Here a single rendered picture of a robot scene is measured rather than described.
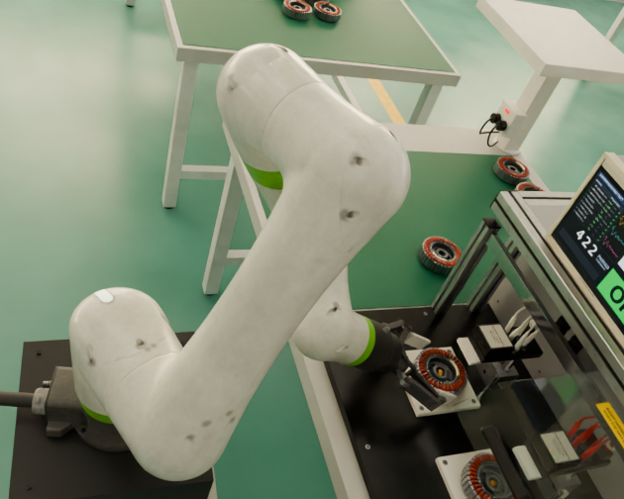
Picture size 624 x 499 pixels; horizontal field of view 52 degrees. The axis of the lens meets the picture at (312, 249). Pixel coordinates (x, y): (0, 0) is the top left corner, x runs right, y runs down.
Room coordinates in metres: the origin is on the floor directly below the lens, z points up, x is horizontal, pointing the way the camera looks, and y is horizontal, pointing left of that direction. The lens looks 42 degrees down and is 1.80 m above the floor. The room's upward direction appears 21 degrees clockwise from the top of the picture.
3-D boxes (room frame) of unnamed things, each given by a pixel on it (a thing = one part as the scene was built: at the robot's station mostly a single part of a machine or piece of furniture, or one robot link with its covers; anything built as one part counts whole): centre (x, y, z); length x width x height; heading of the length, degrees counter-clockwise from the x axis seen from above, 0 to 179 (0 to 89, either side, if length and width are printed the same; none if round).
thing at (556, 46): (1.86, -0.44, 0.98); 0.37 x 0.35 x 0.46; 31
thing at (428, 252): (1.30, -0.32, 0.77); 0.11 x 0.11 x 0.04
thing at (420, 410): (0.89, -0.34, 0.78); 0.15 x 0.15 x 0.01; 31
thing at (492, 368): (0.96, -0.46, 0.80); 0.08 x 0.05 x 0.06; 31
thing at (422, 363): (0.89, -0.34, 0.80); 0.11 x 0.11 x 0.04
